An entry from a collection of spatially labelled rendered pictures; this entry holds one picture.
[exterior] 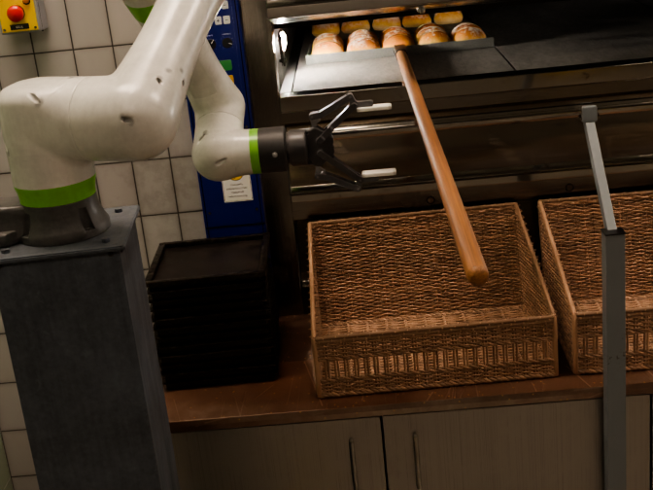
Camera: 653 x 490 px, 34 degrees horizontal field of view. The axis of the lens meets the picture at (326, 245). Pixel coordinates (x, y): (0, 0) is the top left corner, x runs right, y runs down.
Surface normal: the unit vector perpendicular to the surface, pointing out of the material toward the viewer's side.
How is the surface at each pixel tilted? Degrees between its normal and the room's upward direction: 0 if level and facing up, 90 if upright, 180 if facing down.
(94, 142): 107
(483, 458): 90
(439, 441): 90
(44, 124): 87
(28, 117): 87
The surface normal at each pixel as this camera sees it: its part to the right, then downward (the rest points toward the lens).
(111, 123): -0.35, 0.20
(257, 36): -0.01, 0.33
